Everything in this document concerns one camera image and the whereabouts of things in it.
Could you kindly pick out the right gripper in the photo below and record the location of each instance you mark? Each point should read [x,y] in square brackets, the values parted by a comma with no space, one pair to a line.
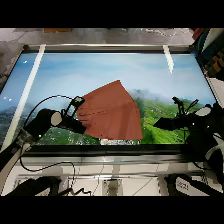
[168,123]

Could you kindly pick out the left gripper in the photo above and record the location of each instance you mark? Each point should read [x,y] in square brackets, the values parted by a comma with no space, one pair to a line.
[74,124]

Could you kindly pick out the red-brown garment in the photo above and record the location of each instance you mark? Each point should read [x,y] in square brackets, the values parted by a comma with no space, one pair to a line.
[113,113]

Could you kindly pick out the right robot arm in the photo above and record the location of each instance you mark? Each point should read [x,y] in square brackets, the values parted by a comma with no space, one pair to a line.
[206,133]

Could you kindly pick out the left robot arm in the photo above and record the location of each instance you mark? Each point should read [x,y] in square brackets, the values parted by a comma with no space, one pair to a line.
[40,123]

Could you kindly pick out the heap of clothes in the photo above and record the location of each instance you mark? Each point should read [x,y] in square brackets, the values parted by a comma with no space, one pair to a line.
[216,61]

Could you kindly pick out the red garment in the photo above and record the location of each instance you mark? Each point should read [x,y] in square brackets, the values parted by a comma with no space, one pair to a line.
[198,33]

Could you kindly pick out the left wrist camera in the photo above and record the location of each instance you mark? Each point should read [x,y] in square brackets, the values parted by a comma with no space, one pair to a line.
[75,102]

